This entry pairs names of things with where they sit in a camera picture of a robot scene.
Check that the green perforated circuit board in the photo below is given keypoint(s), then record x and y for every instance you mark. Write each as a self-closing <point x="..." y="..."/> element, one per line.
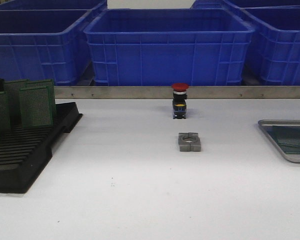
<point x="287" y="135"/>

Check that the black slotted board rack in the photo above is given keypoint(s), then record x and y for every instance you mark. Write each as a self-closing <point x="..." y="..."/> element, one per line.
<point x="24" y="152"/>

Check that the silver metal tray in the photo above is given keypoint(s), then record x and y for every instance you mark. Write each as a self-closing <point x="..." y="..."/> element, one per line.
<point x="266" y="128"/>

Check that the red emergency stop button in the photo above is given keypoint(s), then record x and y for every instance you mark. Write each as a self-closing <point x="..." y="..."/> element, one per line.
<point x="179" y="100"/>

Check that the grey metal clamp block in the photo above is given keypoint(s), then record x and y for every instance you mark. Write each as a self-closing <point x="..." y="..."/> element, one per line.
<point x="189" y="142"/>

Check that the centre blue plastic bin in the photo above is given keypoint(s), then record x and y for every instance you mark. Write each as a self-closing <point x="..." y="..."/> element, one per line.
<point x="160" y="47"/>

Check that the blue plastic bin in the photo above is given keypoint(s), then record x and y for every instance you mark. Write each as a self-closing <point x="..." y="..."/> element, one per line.
<point x="274" y="52"/>
<point x="44" y="44"/>
<point x="160" y="47"/>

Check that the far right blue bin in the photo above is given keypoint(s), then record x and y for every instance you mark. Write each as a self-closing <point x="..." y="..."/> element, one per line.
<point x="203" y="4"/>

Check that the left blue plastic bin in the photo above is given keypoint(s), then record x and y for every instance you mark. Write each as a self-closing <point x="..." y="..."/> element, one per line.
<point x="44" y="44"/>

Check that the right blue plastic bin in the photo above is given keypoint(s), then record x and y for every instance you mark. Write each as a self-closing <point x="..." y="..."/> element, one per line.
<point x="274" y="52"/>

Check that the far left blue bin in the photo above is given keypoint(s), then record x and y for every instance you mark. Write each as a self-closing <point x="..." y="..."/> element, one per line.
<point x="52" y="4"/>

